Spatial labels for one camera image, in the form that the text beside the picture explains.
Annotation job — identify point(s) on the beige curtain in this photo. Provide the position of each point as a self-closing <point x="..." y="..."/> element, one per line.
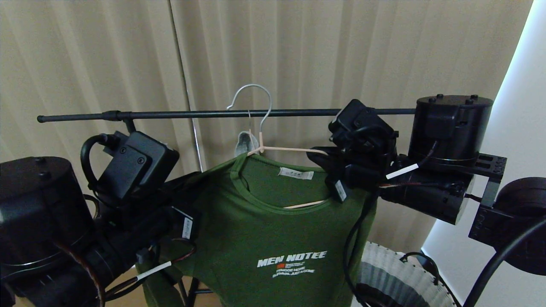
<point x="106" y="64"/>

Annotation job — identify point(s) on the green printed shirt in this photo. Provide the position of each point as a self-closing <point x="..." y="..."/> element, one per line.
<point x="256" y="230"/>

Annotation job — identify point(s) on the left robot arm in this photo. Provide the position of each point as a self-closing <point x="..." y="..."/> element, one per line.
<point x="34" y="204"/>

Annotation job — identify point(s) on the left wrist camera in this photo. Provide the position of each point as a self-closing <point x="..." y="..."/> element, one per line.
<point x="136" y="166"/>

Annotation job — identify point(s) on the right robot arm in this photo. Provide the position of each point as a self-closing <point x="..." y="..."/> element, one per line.
<point x="448" y="128"/>

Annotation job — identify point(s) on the pale grey shorts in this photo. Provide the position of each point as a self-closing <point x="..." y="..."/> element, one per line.
<point x="246" y="143"/>

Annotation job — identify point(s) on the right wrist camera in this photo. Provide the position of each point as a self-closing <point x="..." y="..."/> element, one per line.
<point x="358" y="123"/>

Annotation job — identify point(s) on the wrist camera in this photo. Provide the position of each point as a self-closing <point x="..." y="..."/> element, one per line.
<point x="136" y="166"/>
<point x="358" y="123"/>

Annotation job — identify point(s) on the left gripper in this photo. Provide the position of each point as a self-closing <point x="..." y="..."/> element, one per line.
<point x="170" y="221"/>

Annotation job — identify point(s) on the white laundry basket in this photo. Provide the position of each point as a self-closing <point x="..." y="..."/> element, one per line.
<point x="392" y="273"/>

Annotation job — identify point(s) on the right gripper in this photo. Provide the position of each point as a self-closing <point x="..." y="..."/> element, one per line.
<point x="358" y="175"/>

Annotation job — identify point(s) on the black clothes rack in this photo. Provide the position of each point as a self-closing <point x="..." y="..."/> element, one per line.
<point x="192" y="114"/>

